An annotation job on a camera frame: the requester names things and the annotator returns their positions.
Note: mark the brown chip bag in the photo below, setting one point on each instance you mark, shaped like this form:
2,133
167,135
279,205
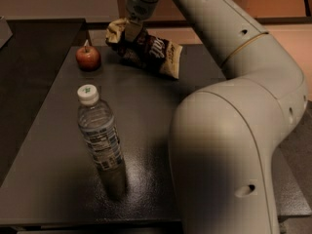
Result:
157,55

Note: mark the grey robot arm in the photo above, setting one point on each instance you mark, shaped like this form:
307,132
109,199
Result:
223,136

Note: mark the clear plastic water bottle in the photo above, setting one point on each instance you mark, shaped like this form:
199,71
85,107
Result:
96,122

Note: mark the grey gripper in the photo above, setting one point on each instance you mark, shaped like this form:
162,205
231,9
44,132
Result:
140,7

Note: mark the red apple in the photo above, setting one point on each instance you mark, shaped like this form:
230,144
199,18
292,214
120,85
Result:
88,57

